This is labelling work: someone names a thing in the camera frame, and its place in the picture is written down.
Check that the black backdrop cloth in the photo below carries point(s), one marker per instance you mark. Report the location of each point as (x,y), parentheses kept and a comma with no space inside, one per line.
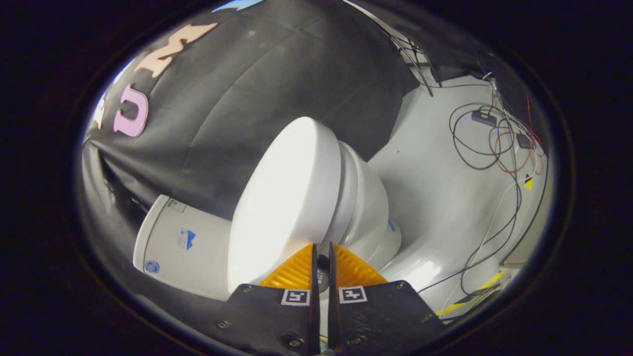
(222,99)

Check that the white toilet seat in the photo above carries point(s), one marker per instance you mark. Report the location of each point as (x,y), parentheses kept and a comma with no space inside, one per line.
(348,188)

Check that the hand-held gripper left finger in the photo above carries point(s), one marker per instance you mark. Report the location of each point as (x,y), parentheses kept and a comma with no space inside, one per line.
(315,296)

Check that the yellow floor tape strip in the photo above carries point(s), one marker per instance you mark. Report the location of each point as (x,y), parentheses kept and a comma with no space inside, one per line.
(487,284)

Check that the black light stand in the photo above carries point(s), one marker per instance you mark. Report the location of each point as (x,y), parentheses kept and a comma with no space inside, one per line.
(418,64)

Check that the white toilet lid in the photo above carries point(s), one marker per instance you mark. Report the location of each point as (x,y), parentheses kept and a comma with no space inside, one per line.
(282,198)

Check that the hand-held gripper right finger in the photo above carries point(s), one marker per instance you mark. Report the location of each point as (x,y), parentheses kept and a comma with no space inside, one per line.
(332,296)

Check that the white toilet bowl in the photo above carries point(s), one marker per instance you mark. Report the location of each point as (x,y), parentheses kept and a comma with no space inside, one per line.
(371,212)

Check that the grey lid pull tab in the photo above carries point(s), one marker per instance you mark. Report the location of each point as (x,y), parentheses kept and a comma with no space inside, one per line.
(324,272)

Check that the small black adapter box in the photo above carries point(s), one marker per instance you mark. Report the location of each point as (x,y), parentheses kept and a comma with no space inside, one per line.
(524,141)
(483,117)

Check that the yellow black tape piece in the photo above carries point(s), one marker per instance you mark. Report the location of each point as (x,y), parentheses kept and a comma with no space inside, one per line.
(528,183)

